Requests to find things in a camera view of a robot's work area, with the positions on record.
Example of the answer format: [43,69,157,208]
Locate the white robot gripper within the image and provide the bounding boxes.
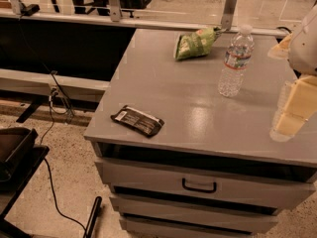
[267,5,317,142]

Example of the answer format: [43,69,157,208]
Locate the black drawer handle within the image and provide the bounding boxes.
[181,178,218,194]

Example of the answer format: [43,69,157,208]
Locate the clear plastic water bottle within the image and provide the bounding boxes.
[218,25,255,97]

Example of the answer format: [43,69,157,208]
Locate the black floor cable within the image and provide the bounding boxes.
[39,70,87,231]

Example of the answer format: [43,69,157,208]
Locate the grey metal barrier rail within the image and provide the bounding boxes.
[1,0,288,37]

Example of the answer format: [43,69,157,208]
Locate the black snack bar wrapper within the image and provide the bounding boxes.
[110,105,164,138]

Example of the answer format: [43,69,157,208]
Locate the green chip bag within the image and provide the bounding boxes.
[173,27,223,60]

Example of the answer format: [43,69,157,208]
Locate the grey drawer cabinet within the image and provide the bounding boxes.
[85,29,316,238]

